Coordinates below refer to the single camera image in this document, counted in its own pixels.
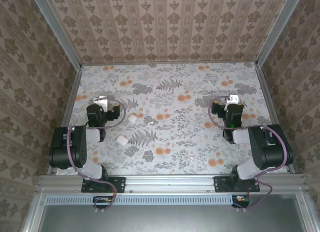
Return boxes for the white earbud charging case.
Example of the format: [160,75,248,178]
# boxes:
[115,135,129,146]

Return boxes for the floral patterned table cover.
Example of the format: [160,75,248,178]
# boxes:
[51,62,288,175]

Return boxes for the black controller box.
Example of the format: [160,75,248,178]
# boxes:
[92,195,118,209]

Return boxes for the grey metal sheet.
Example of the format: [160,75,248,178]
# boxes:
[37,204,308,232]

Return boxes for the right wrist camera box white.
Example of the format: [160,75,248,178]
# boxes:
[224,94,240,112]

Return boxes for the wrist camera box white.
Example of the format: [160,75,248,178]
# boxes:
[93,96,109,112]
[224,94,240,112]

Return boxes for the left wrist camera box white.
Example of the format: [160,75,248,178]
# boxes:
[93,96,109,112]

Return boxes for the aluminium table edge rail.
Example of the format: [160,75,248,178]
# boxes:
[254,65,296,174]
[46,66,83,175]

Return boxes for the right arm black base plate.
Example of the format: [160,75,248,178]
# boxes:
[213,176,261,193]

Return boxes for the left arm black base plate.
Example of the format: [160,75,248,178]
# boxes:
[81,176,126,193]

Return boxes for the aluminium frame post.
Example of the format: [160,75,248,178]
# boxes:
[255,0,306,67]
[29,0,83,70]

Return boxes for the long aluminium mounting rail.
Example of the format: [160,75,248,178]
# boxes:
[37,174,307,194]

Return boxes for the grey slotted cable duct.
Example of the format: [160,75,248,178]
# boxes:
[46,194,233,205]

